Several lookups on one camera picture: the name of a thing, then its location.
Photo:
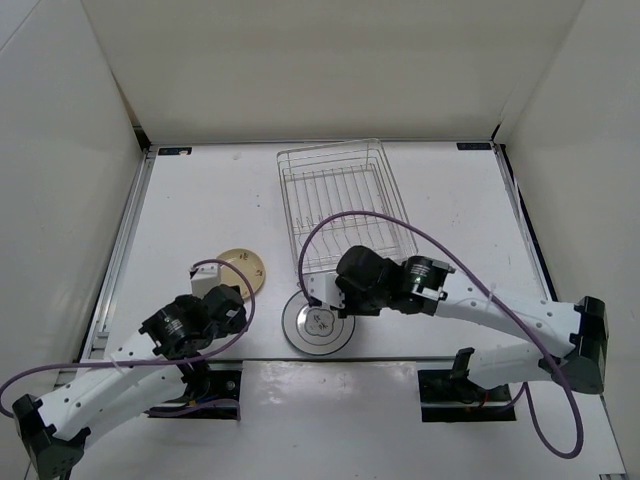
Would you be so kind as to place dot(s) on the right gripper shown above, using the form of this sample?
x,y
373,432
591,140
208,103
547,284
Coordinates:
x,y
349,309

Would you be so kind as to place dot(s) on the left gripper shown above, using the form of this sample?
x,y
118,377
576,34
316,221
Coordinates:
x,y
236,324

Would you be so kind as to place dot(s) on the cream floral plate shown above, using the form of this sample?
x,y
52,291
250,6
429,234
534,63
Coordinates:
x,y
249,264

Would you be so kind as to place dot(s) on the wire dish rack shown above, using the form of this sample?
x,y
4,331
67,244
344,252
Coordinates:
x,y
331,195

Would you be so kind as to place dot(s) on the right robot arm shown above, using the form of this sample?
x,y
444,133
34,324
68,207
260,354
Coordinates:
x,y
565,343

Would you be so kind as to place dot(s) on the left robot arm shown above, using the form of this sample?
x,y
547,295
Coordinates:
x,y
161,361

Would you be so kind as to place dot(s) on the right corner label sticker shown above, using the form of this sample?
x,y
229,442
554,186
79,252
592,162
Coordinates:
x,y
473,146

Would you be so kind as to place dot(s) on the corner label sticker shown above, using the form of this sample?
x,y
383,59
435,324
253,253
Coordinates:
x,y
174,151
473,146

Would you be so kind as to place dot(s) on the left corner label sticker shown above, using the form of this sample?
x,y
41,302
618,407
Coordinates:
x,y
174,151

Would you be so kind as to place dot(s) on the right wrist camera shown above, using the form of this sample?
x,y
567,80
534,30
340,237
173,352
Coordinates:
x,y
322,287

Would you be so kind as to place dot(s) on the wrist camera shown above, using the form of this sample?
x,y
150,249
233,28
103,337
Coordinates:
x,y
204,278
322,287

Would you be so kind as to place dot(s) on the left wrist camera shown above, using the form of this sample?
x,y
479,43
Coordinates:
x,y
204,278

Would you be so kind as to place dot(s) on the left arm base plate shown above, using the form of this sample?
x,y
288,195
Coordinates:
x,y
216,396

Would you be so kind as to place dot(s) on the front aluminium frame rail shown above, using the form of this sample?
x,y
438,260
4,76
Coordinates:
x,y
332,358

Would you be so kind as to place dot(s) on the aluminium frame rail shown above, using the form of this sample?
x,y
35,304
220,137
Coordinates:
x,y
93,342
332,358
532,232

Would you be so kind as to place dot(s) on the left aluminium frame rail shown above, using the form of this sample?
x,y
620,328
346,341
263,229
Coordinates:
x,y
93,342

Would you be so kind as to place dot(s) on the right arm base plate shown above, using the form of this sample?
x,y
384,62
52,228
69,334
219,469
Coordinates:
x,y
445,400

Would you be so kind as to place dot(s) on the right aluminium frame rail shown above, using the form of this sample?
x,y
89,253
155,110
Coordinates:
x,y
532,232

